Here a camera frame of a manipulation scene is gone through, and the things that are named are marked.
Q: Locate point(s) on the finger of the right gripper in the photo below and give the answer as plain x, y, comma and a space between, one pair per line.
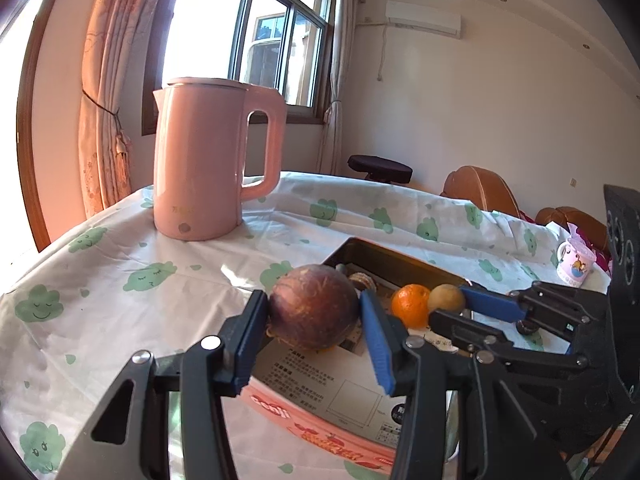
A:
465, 332
492, 304

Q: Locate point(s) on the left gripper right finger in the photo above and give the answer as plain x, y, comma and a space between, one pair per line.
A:
499, 437

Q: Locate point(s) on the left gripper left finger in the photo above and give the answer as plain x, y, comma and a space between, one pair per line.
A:
126, 437

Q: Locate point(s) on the dark wrinkled passion fruit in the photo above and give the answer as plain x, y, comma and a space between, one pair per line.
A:
526, 327

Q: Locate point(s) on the small yellow-green fruit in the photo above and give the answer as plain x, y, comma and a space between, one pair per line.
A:
446, 297

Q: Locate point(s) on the large brown round fruit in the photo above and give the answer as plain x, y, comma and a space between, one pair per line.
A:
313, 308

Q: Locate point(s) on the dark pinecone-like fruit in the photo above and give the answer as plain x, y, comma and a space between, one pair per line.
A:
362, 281

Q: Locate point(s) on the pink cartoon cup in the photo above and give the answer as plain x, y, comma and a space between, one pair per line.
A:
575, 259

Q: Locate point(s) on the large orange mandarin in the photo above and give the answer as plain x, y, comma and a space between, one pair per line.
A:
410, 305

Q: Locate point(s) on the pink metal tin box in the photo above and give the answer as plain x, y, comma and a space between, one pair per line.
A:
331, 398

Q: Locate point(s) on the cloud pattern tablecloth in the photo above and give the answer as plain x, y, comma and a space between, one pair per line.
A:
114, 285

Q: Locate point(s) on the dark round stool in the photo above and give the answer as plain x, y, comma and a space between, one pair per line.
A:
380, 169

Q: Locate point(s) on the pink electric kettle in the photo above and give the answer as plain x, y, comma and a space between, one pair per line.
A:
200, 154

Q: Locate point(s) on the white air conditioner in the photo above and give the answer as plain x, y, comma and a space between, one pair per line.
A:
423, 18

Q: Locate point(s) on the left pink curtain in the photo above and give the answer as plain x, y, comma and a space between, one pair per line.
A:
103, 147

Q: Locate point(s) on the right beige curtain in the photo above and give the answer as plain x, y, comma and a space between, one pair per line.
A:
331, 142

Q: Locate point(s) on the wooden door frame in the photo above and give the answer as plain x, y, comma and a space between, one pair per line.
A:
24, 144

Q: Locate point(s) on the window with dark frame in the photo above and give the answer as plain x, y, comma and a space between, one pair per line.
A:
279, 44

